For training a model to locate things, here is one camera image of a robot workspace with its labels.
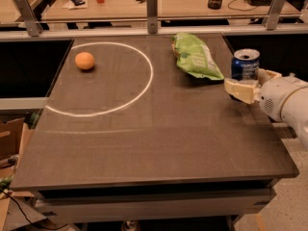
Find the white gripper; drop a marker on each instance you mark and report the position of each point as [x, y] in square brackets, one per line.
[271, 97]

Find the white table drawer frame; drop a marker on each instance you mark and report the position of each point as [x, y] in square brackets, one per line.
[156, 200]

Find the middle metal bracket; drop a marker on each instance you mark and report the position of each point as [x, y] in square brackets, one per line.
[152, 16]

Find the blue pepsi can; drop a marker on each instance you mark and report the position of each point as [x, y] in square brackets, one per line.
[245, 64]

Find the cardboard box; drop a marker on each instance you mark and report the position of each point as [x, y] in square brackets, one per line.
[14, 138]

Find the orange fruit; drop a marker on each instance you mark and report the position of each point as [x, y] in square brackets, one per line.
[84, 60]

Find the green rice chip bag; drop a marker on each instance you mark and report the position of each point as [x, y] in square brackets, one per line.
[193, 56]

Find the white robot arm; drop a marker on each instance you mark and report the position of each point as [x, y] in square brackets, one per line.
[300, 128]

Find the black mesh pen cup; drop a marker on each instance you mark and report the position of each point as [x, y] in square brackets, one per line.
[214, 4]

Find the left metal bracket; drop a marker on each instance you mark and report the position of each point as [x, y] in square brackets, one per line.
[32, 26]

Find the metal bracket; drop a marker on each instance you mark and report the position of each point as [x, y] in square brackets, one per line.
[270, 21]
[32, 26]
[152, 16]

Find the right metal bracket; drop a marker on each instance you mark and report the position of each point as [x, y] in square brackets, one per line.
[270, 21]

